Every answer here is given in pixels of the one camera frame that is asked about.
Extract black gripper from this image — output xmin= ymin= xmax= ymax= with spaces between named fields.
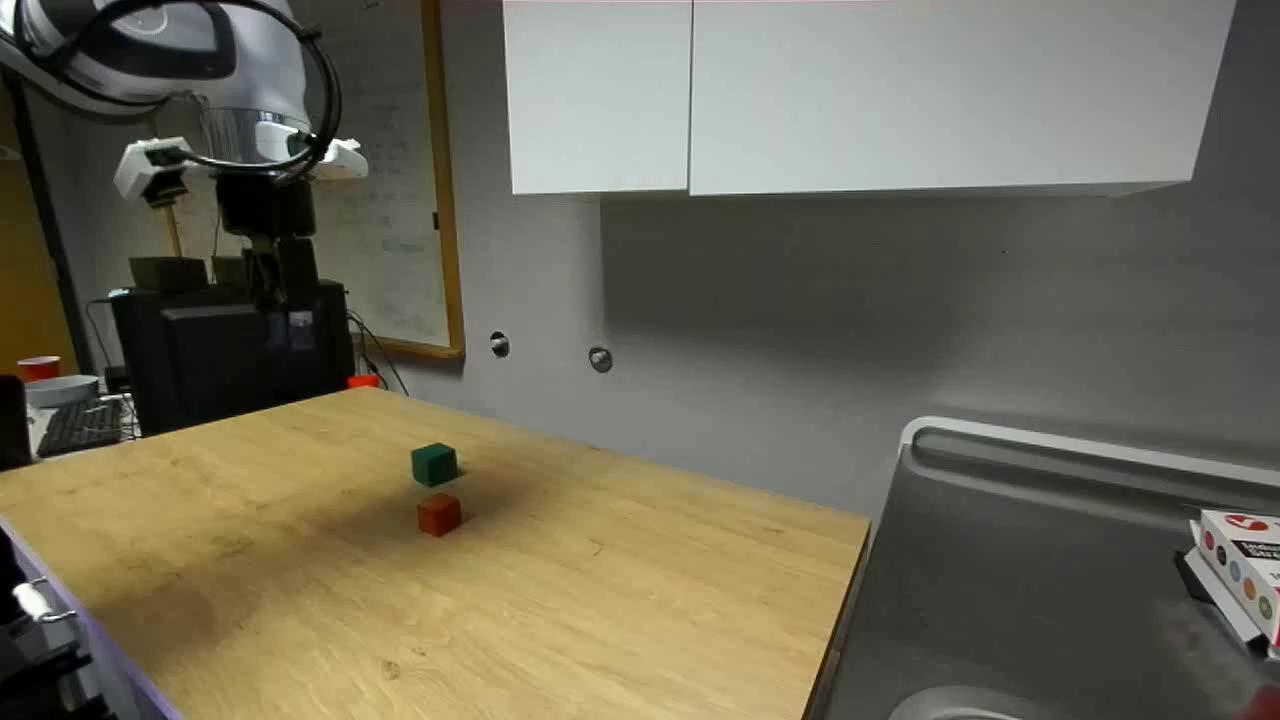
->
xmin=211 ymin=172 xmax=324 ymax=313

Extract orange block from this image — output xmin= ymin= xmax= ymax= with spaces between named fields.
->
xmin=416 ymin=492 xmax=470 ymax=539

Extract green block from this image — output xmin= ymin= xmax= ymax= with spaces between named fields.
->
xmin=410 ymin=442 xmax=466 ymax=487

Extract black computer monitor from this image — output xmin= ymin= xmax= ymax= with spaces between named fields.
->
xmin=108 ymin=282 xmax=362 ymax=442

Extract wood framed whiteboard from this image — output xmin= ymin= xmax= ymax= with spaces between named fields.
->
xmin=296 ymin=0 xmax=470 ymax=368

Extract red cup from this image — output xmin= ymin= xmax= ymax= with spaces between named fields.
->
xmin=11 ymin=353 xmax=68 ymax=389

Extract stainless steel sink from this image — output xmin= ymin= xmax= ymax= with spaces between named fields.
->
xmin=805 ymin=413 xmax=1280 ymax=720

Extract colourful dotted cardboard box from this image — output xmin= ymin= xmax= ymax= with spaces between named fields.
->
xmin=1180 ymin=505 xmax=1280 ymax=660

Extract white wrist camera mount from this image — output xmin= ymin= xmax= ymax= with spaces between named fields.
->
xmin=108 ymin=133 xmax=372 ymax=210

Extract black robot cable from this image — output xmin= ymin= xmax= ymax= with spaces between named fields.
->
xmin=77 ymin=0 xmax=347 ymax=183

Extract white wall cabinet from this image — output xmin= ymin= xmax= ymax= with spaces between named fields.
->
xmin=501 ymin=0 xmax=1240 ymax=199

